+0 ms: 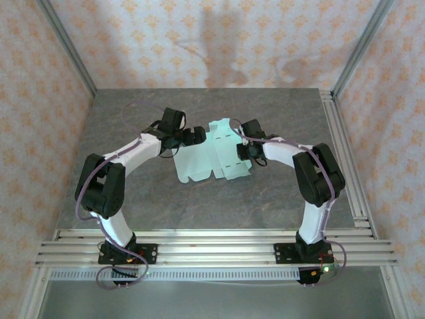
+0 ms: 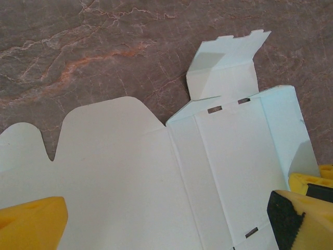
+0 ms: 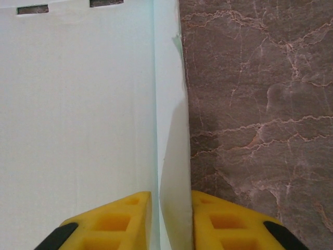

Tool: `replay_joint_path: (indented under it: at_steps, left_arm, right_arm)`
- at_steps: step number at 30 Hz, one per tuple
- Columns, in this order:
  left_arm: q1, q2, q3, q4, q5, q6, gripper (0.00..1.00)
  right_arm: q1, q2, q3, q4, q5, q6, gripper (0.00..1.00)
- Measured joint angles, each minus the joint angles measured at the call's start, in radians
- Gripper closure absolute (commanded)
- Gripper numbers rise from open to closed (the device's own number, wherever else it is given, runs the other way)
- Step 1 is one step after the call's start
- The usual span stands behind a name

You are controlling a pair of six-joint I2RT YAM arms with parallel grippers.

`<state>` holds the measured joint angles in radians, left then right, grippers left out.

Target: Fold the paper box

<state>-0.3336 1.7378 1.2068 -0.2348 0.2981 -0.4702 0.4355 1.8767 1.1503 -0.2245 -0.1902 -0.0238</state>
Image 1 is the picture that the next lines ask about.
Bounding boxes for aluminium frame leg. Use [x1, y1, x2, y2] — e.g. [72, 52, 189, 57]
[19, 265, 50, 319]
[380, 265, 416, 319]

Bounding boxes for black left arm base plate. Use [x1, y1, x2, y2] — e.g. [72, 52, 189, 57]
[98, 243, 159, 266]

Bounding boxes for light green paper box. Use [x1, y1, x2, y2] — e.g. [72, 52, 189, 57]
[172, 118, 252, 183]

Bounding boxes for black electronics board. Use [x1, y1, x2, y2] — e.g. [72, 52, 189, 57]
[297, 264, 340, 286]

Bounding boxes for slotted grey cable duct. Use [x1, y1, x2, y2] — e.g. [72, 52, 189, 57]
[48, 268, 301, 282]

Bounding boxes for aluminium mounting rails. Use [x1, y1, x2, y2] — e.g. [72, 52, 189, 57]
[35, 228, 399, 268]

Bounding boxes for aluminium side rail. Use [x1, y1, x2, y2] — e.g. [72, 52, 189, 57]
[319, 89, 379, 240]

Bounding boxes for aluminium frame post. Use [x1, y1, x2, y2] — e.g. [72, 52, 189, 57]
[36, 0, 98, 97]
[331, 0, 396, 97]

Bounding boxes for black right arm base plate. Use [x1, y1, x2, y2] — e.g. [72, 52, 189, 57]
[273, 242, 335, 266]

